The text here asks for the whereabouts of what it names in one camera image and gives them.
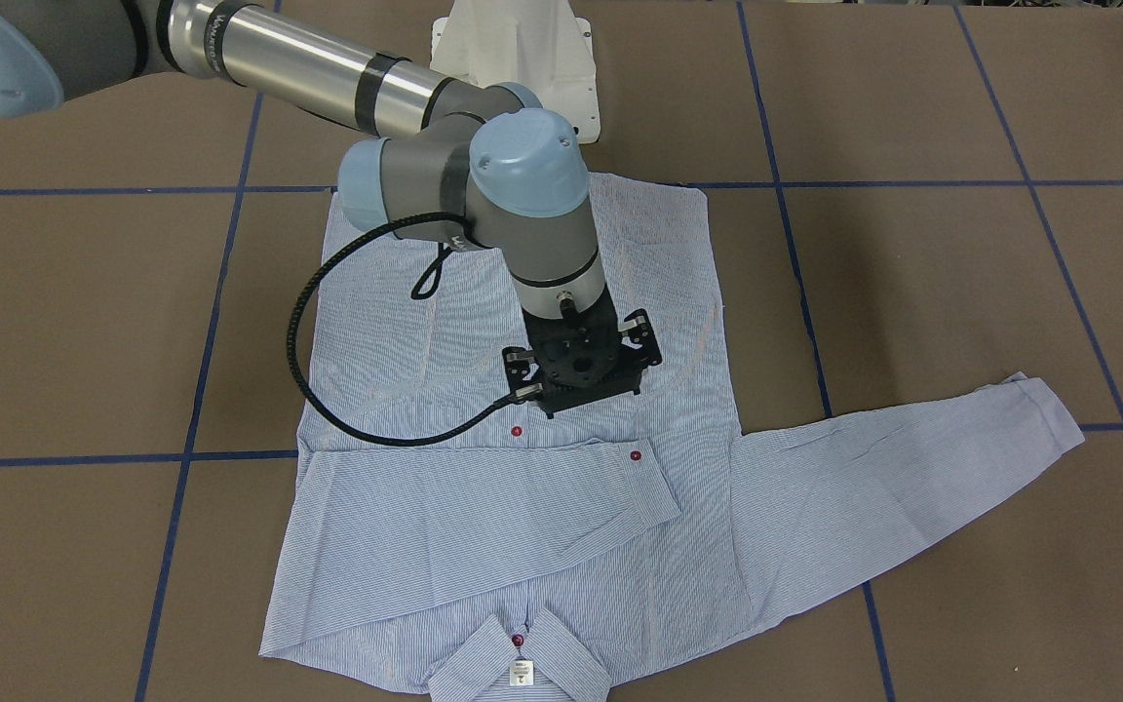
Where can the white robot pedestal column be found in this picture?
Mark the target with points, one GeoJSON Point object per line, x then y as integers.
{"type": "Point", "coordinates": [541, 45]}

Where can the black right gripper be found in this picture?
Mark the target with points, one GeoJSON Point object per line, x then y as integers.
{"type": "Point", "coordinates": [646, 341]}

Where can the blue striped button shirt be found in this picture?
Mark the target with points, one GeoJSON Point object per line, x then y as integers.
{"type": "Point", "coordinates": [550, 559]}

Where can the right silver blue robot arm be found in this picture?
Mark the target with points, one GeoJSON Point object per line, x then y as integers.
{"type": "Point", "coordinates": [467, 167]}

